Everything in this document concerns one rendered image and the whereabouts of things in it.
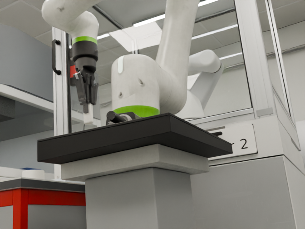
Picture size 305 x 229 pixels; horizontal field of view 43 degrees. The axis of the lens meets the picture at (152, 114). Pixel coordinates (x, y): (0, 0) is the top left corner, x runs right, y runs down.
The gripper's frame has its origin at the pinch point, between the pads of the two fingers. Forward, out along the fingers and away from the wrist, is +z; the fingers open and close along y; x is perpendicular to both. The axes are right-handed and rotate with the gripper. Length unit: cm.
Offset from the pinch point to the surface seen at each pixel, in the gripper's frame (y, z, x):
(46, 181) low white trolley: 13.8, 23.6, -7.2
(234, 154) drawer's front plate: -34, 17, 41
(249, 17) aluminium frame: -35, -37, 55
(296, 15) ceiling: -328, -183, 73
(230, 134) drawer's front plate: -34, 9, 41
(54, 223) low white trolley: 8.7, 35.7, -8.6
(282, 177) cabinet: -36, 27, 56
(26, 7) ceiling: -149, -185, -167
